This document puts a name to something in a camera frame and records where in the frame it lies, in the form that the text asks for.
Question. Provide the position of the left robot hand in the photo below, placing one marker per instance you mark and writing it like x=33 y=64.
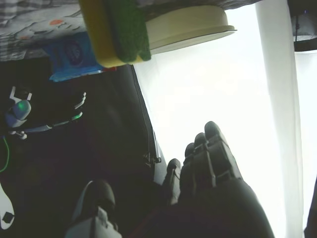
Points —
x=210 y=198

